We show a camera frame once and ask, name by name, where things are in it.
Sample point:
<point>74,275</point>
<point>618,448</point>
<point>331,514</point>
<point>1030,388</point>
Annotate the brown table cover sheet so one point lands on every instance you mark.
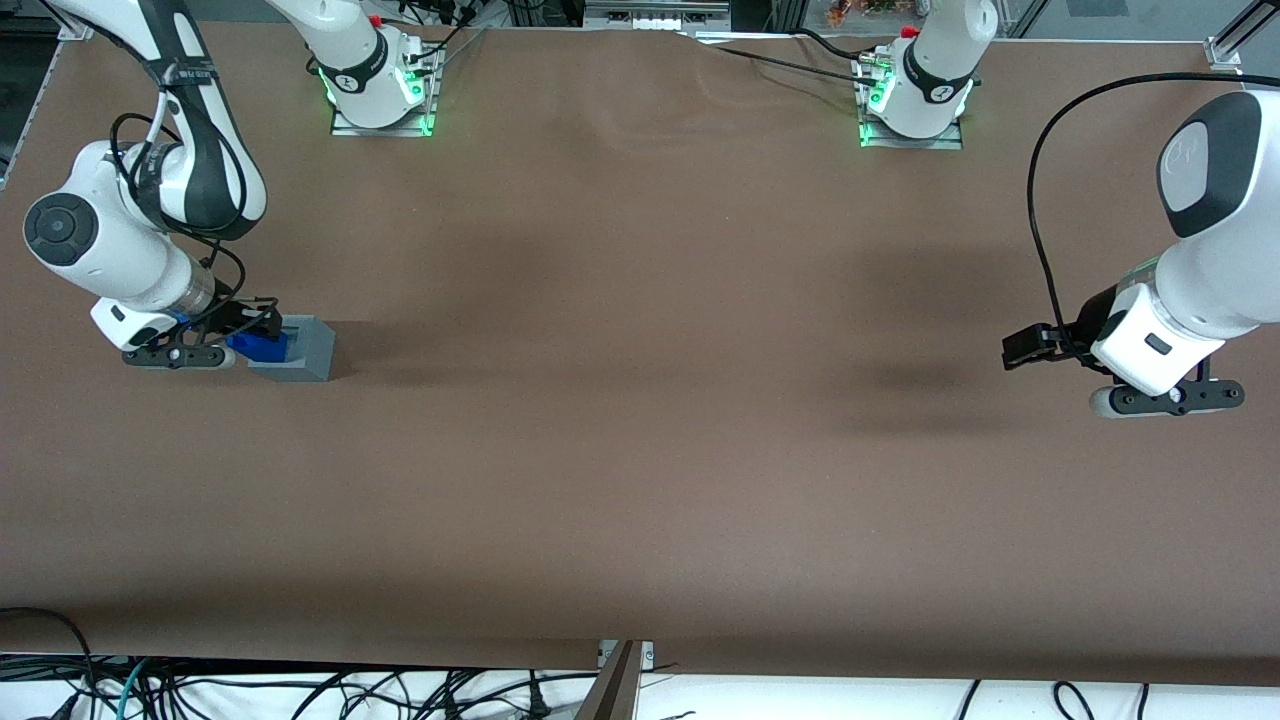
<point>640,450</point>

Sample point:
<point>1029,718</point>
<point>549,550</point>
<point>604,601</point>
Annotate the aluminium frame post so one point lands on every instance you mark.
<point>615,690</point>

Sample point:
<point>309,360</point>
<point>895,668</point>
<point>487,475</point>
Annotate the aluminium corner bracket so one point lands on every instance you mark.
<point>1222,52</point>
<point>78,32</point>

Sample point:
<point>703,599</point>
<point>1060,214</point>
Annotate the black left wrist camera bracket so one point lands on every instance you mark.
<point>1200,397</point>

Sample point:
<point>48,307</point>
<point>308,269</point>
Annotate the orange small object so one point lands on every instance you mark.
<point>845,12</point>

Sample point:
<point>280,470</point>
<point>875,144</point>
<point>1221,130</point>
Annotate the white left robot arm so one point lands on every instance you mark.
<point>1215,290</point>

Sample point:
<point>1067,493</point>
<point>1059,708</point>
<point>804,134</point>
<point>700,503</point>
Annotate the gray square base block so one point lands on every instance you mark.
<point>310,355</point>

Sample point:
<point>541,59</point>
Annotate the white power strip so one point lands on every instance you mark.
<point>650,18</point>

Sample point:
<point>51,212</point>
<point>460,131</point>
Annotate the aluminium frame profile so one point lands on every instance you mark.
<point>1255,20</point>

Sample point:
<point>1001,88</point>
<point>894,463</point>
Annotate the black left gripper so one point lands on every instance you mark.
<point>1092,318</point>

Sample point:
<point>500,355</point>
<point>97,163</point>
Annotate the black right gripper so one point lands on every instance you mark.
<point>237,318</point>

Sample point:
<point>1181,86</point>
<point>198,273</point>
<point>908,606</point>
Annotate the blue plastic part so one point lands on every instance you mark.
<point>260,348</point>

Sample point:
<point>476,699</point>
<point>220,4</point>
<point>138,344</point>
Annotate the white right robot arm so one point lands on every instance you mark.
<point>110,240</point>

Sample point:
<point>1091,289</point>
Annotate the small metal post bracket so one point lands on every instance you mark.
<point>647,655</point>

